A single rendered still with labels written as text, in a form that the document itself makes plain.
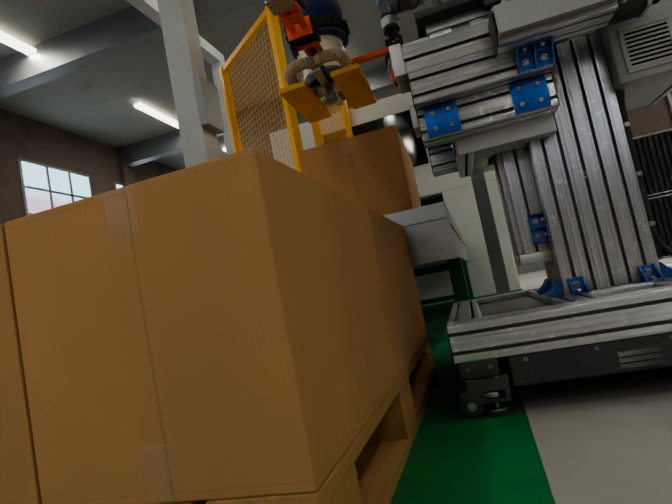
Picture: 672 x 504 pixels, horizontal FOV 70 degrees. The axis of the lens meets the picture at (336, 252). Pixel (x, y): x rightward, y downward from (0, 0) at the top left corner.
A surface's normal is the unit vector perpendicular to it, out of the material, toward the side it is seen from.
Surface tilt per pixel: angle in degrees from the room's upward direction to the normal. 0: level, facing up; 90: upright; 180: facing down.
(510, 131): 90
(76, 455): 90
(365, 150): 90
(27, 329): 90
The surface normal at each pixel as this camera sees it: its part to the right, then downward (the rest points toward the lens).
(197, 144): -0.29, -0.03
